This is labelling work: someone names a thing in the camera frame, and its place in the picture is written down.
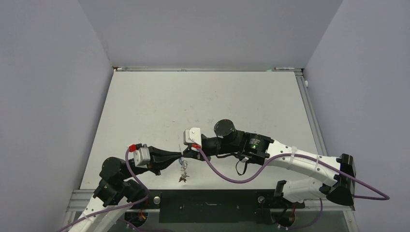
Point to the steel oval key holder plate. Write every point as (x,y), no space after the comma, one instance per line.
(184,175)

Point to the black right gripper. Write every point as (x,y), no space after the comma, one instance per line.
(189,152)

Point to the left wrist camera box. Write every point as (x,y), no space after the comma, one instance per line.
(141,154)

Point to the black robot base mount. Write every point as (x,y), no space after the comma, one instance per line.
(261,206)

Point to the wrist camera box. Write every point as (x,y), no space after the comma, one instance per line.
(141,154)
(192,136)

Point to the aluminium table edge rail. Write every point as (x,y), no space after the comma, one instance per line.
(320,134)

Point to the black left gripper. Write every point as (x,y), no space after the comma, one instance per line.
(160,159)

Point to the marker pen on rail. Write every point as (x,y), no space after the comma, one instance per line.
(284,69)

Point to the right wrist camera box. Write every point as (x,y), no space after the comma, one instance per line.
(192,136)

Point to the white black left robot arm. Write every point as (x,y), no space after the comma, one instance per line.
(119,189)

